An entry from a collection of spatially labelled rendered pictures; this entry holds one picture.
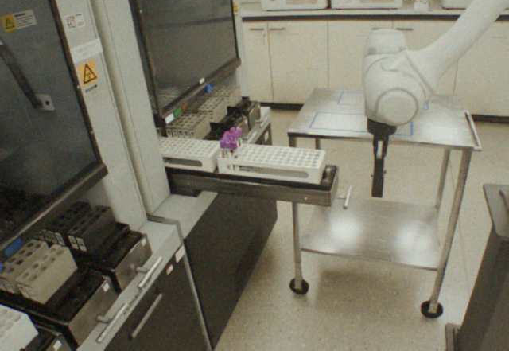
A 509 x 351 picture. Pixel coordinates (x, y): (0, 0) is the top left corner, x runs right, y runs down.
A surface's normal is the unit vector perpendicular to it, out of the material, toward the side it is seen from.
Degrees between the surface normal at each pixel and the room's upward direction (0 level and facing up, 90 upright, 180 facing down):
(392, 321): 0
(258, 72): 90
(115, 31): 90
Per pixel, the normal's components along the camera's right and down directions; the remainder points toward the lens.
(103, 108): 0.94, 0.09
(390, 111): -0.29, 0.56
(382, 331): -0.09, -0.87
